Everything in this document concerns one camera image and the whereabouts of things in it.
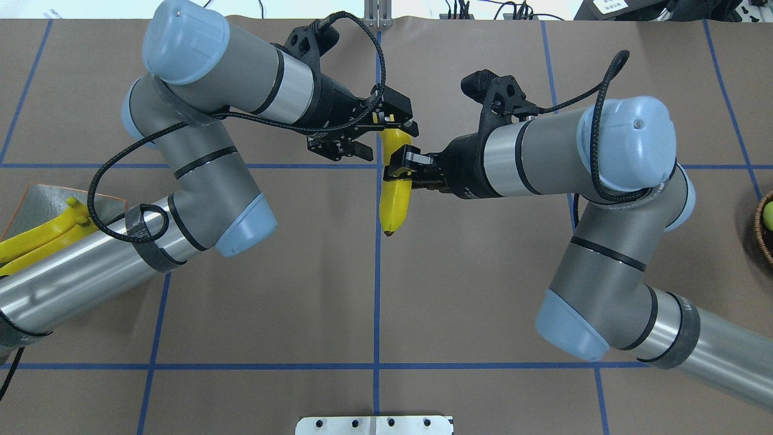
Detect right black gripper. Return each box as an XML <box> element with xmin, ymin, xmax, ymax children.
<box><xmin>383</xmin><ymin>133</ymin><xmax>501</xmax><ymax>200</ymax></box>

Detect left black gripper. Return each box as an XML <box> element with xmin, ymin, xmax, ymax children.
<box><xmin>307</xmin><ymin>75</ymin><xmax>420</xmax><ymax>162</ymax></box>

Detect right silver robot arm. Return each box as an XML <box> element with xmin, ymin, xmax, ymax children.
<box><xmin>383</xmin><ymin>96</ymin><xmax>771</xmax><ymax>410</ymax></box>

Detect grey square plate orange rim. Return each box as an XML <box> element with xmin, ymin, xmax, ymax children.
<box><xmin>2</xmin><ymin>184</ymin><xmax>128</xmax><ymax>240</ymax></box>

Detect woven brown fruit basket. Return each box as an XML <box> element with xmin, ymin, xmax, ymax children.
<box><xmin>752</xmin><ymin>190</ymin><xmax>772</xmax><ymax>266</ymax></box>

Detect grey power strip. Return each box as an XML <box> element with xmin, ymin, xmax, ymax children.
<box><xmin>437</xmin><ymin>9</ymin><xmax>538</xmax><ymax>21</ymax></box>

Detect white central column base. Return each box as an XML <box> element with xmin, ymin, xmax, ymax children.
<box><xmin>295</xmin><ymin>415</ymin><xmax>455</xmax><ymax>434</ymax></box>

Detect green pear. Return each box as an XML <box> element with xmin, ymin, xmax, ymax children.
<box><xmin>761</xmin><ymin>201</ymin><xmax>773</xmax><ymax>232</ymax></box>

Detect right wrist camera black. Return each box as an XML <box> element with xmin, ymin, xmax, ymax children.
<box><xmin>460</xmin><ymin>69</ymin><xmax>539</xmax><ymax>123</ymax></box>

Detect aluminium frame post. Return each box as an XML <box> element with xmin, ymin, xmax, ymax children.
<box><xmin>364</xmin><ymin>0</ymin><xmax>394</xmax><ymax>31</ymax></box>

